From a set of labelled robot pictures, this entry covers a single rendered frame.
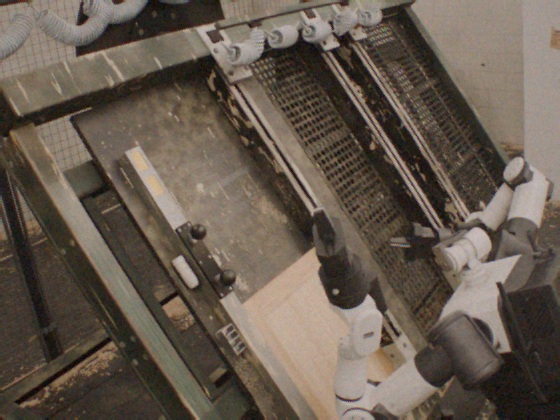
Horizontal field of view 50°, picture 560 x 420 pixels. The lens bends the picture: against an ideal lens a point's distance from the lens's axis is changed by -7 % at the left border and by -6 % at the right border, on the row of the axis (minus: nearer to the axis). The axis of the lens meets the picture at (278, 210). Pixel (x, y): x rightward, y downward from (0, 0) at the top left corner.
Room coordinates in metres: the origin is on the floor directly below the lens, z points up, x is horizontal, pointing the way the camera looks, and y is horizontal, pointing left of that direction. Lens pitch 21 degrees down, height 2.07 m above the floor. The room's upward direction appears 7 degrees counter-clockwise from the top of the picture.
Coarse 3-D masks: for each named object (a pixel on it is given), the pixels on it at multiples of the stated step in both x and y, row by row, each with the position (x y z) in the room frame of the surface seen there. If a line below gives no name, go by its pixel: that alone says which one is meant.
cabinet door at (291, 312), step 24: (312, 264) 1.61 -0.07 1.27; (264, 288) 1.46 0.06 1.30; (288, 288) 1.50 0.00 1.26; (312, 288) 1.55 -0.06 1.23; (264, 312) 1.40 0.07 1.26; (288, 312) 1.45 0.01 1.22; (312, 312) 1.50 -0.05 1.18; (264, 336) 1.35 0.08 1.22; (288, 336) 1.40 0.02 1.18; (312, 336) 1.44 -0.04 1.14; (336, 336) 1.49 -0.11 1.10; (288, 360) 1.34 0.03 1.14; (312, 360) 1.39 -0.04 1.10; (336, 360) 1.43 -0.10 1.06; (384, 360) 1.52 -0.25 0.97; (312, 384) 1.33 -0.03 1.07; (312, 408) 1.28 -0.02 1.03
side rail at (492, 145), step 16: (400, 16) 3.02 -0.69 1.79; (416, 16) 3.04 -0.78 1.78; (416, 32) 2.98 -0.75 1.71; (432, 48) 2.94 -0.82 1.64; (432, 64) 2.93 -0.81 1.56; (448, 64) 2.95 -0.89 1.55; (448, 80) 2.89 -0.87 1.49; (464, 96) 2.85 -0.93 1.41; (464, 112) 2.85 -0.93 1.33; (480, 112) 2.87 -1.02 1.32; (464, 128) 2.85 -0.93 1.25; (480, 128) 2.80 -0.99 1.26; (496, 144) 2.78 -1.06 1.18; (496, 160) 2.75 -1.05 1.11
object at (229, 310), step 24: (144, 192) 1.44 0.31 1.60; (168, 192) 1.46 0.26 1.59; (168, 216) 1.41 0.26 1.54; (192, 264) 1.37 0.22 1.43; (216, 312) 1.34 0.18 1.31; (240, 312) 1.34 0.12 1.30; (240, 336) 1.30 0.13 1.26; (264, 360) 1.28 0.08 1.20; (288, 384) 1.27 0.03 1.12; (288, 408) 1.24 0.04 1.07
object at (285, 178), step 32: (224, 32) 1.90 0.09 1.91; (256, 32) 1.78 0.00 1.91; (224, 64) 1.80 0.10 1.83; (224, 96) 1.82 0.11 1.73; (256, 128) 1.76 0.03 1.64; (256, 160) 1.77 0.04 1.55; (288, 160) 1.75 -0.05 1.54; (288, 192) 1.71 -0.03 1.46; (384, 320) 1.56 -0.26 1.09; (384, 352) 1.54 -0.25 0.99
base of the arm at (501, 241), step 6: (498, 234) 1.45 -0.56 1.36; (504, 234) 1.41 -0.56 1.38; (498, 240) 1.42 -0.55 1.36; (504, 240) 1.39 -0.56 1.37; (492, 246) 1.45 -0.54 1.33; (498, 246) 1.39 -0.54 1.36; (504, 246) 1.38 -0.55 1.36; (492, 252) 1.42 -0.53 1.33; (498, 252) 1.37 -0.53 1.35; (504, 252) 1.38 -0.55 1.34; (492, 258) 1.39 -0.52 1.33; (498, 258) 1.36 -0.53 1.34
